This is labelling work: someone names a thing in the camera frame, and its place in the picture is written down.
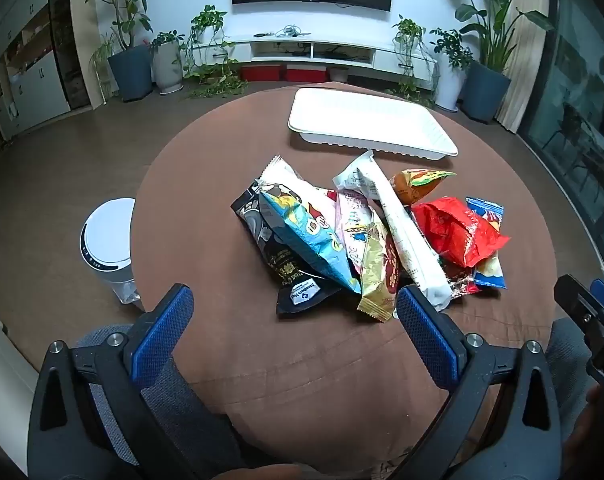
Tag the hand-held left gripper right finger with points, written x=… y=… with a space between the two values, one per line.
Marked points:
x=427 y=337

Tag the pink cartoon snack packet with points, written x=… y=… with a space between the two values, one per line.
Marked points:
x=354 y=220

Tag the white television console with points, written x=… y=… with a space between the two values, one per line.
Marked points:
x=362 y=50

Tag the large red snack packet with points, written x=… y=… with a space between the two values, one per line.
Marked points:
x=452 y=232

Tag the blue and white snack packet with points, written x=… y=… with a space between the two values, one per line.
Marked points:
x=489 y=210

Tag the cream upholstered seat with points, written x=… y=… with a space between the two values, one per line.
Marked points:
x=2 y=355

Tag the white packet with red print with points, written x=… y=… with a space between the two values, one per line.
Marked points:
x=292 y=180

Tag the trailing pothos plant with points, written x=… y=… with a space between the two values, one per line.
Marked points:
x=209 y=22

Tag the light blue chips packet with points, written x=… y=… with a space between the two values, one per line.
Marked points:
x=304 y=247

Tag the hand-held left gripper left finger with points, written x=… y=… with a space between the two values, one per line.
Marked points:
x=164 y=332

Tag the long white snack packet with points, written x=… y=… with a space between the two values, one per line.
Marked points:
x=414 y=255

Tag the small-leaf tree in blue-grey pot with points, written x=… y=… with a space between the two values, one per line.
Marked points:
x=131 y=72

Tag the white plastic tray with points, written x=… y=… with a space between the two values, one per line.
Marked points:
x=367 y=120

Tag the orange and green snack packet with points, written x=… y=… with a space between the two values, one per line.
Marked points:
x=417 y=187

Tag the gold snack packet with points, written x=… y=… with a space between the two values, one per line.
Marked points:
x=377 y=280

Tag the broad-leaf plant in blue-grey pot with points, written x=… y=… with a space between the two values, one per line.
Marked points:
x=484 y=92

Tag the plant in grey-white pot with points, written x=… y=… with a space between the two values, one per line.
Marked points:
x=168 y=67

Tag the beige curtain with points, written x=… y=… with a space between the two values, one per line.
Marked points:
x=529 y=60

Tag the small round beige pot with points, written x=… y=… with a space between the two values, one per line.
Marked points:
x=338 y=74

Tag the red-brown patterned snack packet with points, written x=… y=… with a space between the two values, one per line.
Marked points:
x=459 y=282

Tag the black snack packet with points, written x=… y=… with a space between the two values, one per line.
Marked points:
x=252 y=222

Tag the brown tablecloth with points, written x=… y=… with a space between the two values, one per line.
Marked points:
x=207 y=170

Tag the glass balcony door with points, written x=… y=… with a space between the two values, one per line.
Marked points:
x=582 y=85

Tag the plant in tall white pot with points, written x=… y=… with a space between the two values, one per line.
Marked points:
x=451 y=87

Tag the red storage box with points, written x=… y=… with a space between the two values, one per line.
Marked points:
x=261 y=73
x=306 y=74

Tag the thin trailing vine plant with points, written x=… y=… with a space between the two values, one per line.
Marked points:
x=409 y=30

